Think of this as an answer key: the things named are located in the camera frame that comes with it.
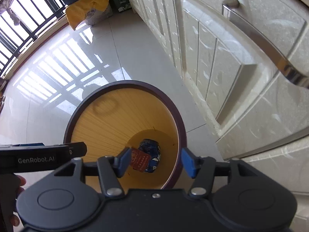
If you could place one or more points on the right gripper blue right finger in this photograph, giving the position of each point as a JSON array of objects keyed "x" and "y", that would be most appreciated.
[{"x": 201, "y": 170}]

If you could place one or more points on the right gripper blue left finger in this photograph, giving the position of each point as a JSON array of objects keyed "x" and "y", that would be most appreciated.
[{"x": 110, "y": 169}]

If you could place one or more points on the red snack wrapper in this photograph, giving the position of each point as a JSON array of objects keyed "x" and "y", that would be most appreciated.
[{"x": 139, "y": 160}]

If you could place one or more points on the beige trash bin brown rim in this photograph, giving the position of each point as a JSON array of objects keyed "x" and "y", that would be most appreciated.
[{"x": 122, "y": 114}]

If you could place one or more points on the person's left hand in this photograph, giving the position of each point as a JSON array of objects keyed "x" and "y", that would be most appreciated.
[{"x": 11, "y": 187}]

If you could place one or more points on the blue crumpled wrapper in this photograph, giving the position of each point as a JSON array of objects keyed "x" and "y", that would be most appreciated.
[{"x": 152, "y": 148}]

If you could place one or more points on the cream cabinet bench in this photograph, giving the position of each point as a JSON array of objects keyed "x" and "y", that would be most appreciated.
[{"x": 252, "y": 110}]

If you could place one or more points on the black balcony railing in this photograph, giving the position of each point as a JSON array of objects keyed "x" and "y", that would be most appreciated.
[{"x": 36, "y": 17}]

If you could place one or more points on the yellow cloth covered box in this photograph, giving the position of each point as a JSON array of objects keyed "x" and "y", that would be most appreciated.
[{"x": 89, "y": 11}]

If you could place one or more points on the hanging net basket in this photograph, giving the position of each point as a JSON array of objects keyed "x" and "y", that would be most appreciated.
[{"x": 6, "y": 7}]

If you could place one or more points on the metal cabinet handle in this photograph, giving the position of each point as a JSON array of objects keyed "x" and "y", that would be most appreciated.
[{"x": 282, "y": 64}]

